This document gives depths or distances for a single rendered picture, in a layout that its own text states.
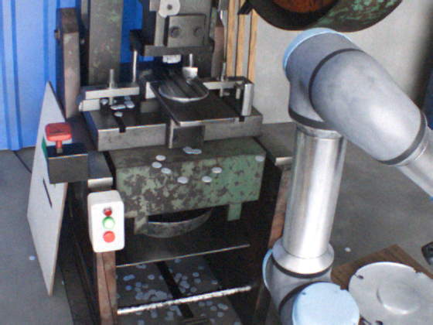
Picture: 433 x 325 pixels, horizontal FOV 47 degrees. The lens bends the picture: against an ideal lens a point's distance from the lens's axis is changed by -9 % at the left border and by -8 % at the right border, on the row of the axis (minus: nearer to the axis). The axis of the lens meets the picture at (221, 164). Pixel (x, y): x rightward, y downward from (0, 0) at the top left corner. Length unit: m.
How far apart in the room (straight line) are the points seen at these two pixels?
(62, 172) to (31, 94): 1.43
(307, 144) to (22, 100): 1.96
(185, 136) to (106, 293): 0.46
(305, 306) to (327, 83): 0.38
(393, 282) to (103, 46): 1.07
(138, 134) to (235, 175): 0.27
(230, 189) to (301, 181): 0.56
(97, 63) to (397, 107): 1.06
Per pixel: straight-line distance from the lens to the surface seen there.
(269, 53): 2.93
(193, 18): 1.30
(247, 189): 1.41
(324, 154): 0.82
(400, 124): 0.69
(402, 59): 3.52
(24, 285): 1.90
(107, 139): 1.31
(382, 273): 1.53
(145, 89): 1.40
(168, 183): 1.31
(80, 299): 1.79
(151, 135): 1.34
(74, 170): 1.21
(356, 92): 0.67
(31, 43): 2.52
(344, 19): 1.32
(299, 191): 0.86
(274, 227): 1.45
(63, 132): 1.17
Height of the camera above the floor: 1.28
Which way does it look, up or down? 29 degrees down
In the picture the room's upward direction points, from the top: 6 degrees clockwise
